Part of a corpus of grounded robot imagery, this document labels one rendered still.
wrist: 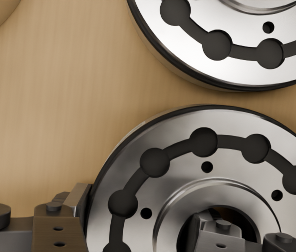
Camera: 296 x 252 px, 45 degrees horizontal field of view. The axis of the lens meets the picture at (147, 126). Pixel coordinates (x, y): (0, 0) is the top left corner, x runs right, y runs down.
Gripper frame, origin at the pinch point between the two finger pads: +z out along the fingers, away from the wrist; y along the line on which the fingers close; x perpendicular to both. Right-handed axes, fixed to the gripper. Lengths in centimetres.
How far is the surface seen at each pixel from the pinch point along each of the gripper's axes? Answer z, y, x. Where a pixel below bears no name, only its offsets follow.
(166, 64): 1.0, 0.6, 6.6
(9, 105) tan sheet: 2.2, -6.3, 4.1
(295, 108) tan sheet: 2.2, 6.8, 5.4
